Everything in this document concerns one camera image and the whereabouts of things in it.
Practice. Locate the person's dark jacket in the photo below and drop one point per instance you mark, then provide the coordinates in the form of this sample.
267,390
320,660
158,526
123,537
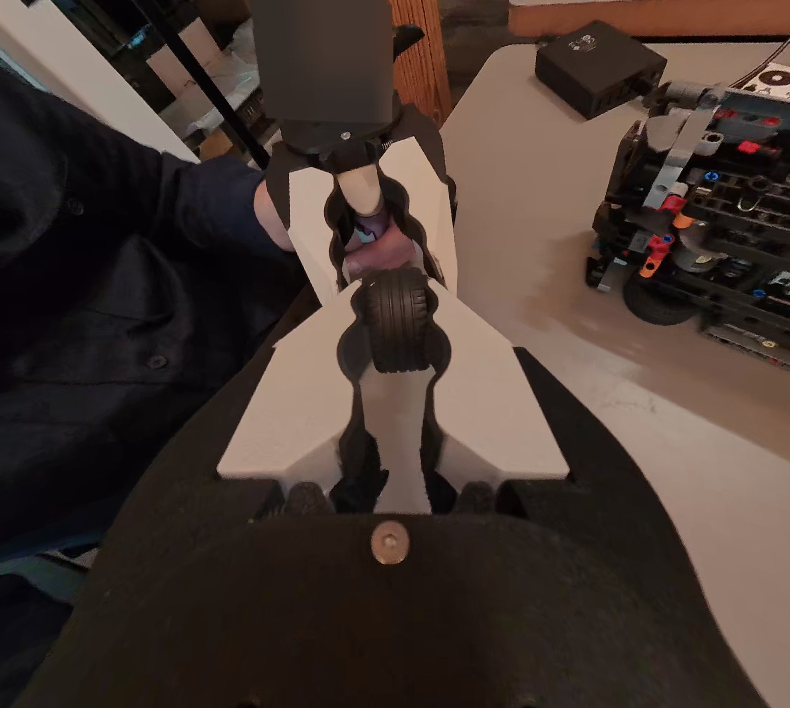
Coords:
92,319

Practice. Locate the grey toy car model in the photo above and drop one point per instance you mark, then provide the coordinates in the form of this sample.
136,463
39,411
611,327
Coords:
710,214

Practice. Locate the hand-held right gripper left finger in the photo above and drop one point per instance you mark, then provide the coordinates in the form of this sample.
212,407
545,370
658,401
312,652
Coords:
290,411

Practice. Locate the person's left hand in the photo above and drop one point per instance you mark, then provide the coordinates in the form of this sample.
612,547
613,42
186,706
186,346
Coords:
376,254

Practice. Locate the black charger box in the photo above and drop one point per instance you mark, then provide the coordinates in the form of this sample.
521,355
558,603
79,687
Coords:
592,66

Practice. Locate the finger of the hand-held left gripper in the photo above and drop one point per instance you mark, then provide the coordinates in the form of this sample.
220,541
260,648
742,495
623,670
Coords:
308,214
426,195

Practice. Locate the person's left forearm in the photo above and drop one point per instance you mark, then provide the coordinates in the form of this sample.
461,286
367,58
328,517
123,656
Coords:
216,208

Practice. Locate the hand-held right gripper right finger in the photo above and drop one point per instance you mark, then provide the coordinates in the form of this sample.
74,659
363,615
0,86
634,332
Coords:
500,411

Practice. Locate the black toy wheel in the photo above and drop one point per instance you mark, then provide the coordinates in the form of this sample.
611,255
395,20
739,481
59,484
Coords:
395,319

